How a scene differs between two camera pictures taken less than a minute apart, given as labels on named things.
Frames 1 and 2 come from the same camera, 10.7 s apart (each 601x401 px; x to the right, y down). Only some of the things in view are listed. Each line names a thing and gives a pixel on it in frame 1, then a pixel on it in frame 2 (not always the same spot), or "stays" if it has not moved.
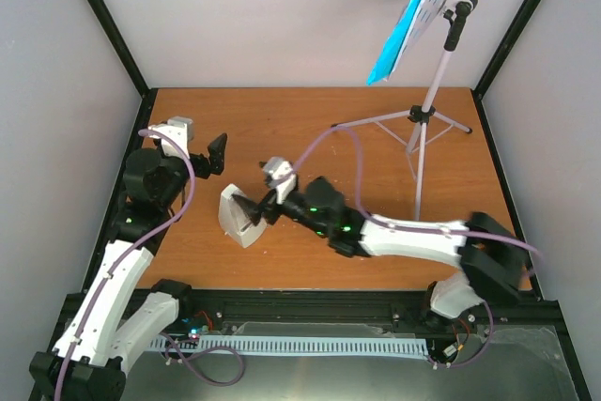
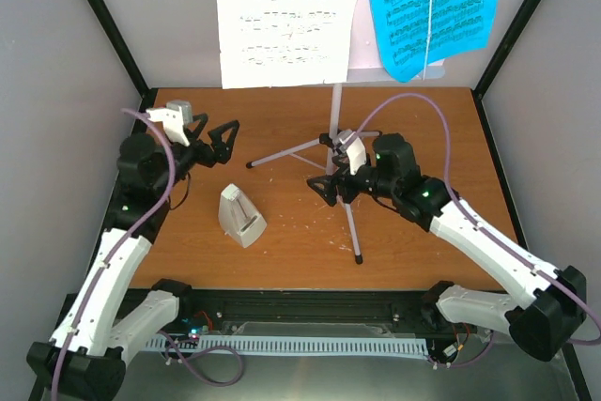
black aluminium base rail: [390, 308] stays
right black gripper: [254, 211] to [331, 181]
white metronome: [235, 219] stays
